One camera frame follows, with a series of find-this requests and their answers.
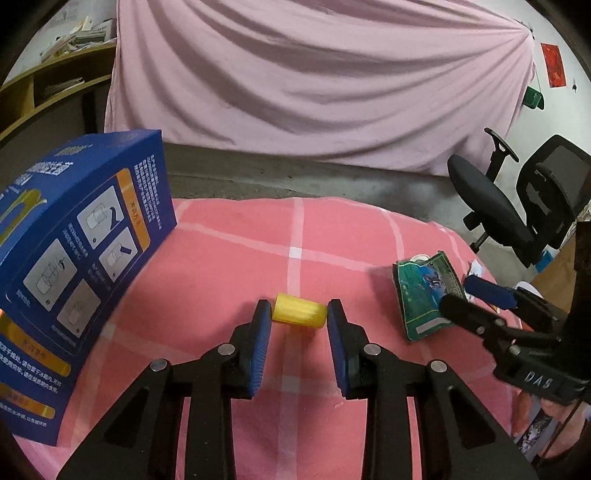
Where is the green hanging dustpan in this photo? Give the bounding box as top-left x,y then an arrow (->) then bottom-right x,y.
523,86 -> 545,110

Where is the red diamond wall poster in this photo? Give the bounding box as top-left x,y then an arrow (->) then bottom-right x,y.
541,43 -> 567,88

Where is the wooden cabinet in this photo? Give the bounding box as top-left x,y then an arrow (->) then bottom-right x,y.
533,222 -> 590,322

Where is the stack of books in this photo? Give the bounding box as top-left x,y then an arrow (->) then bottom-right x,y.
40,16 -> 116,62

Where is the yellow plastic cap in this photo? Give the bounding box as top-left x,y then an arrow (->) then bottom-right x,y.
271,294 -> 328,329

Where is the person's right hand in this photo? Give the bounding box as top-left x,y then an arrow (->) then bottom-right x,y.
541,399 -> 590,458

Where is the blue cardboard box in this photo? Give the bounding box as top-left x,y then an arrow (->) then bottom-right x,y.
1,130 -> 176,445

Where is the wooden wall shelf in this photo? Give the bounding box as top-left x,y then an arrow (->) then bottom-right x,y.
1,43 -> 116,145

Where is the pink hanging sheet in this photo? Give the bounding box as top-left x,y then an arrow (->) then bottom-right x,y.
105,1 -> 535,176

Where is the black office chair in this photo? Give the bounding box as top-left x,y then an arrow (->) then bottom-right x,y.
448,128 -> 590,267

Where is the green foil wrapper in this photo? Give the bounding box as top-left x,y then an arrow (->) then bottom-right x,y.
392,251 -> 466,342

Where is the pink checked tablecloth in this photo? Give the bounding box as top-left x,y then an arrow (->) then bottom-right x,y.
13,197 -> 523,480

